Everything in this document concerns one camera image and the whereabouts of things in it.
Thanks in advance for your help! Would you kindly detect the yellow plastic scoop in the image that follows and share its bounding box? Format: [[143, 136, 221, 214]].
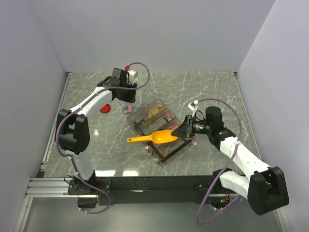
[[126, 130, 178, 144]]

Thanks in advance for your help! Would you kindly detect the black base beam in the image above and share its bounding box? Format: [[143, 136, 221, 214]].
[[67, 175, 244, 206]]

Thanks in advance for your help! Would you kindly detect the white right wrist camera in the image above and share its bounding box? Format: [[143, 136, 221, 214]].
[[188, 100, 198, 111]]

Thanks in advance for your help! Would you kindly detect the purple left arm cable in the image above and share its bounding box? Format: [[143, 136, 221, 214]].
[[55, 62, 150, 215]]

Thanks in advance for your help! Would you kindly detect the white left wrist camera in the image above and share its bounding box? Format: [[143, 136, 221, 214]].
[[125, 65, 138, 85]]

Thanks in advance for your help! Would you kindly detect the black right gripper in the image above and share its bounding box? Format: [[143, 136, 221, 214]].
[[171, 115, 212, 138]]

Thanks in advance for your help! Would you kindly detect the clear candy drawer box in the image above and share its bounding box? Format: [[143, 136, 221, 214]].
[[126, 99, 197, 166]]

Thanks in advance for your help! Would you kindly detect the aluminium frame rail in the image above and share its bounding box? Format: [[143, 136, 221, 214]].
[[24, 72, 97, 199]]

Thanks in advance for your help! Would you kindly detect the red jar lid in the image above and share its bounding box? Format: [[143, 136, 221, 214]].
[[100, 104, 111, 114]]

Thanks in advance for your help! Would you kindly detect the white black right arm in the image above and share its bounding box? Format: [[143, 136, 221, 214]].
[[172, 106, 289, 216]]

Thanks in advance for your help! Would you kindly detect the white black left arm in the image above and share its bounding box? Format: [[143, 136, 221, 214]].
[[55, 66, 138, 194]]

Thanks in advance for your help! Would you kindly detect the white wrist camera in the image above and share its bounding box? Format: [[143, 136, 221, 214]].
[[188, 100, 198, 111], [125, 65, 138, 85]]

